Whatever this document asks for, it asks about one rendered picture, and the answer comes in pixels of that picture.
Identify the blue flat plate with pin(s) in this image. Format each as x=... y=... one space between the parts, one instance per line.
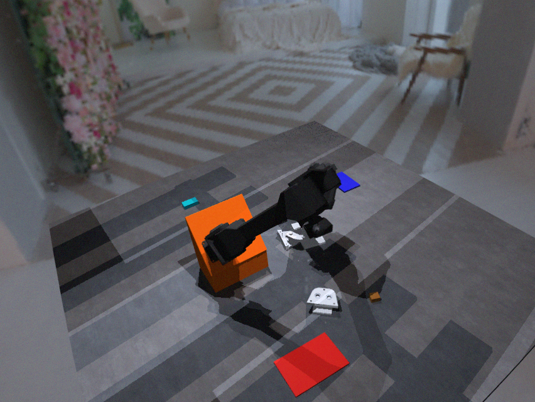
x=346 y=182

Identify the small cyan block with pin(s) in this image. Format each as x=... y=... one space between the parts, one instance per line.
x=190 y=203

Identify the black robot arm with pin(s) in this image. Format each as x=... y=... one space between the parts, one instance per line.
x=308 y=195

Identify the white metal mounting plate with holes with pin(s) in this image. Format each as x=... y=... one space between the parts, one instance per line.
x=287 y=243

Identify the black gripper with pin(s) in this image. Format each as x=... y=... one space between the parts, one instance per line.
x=316 y=226

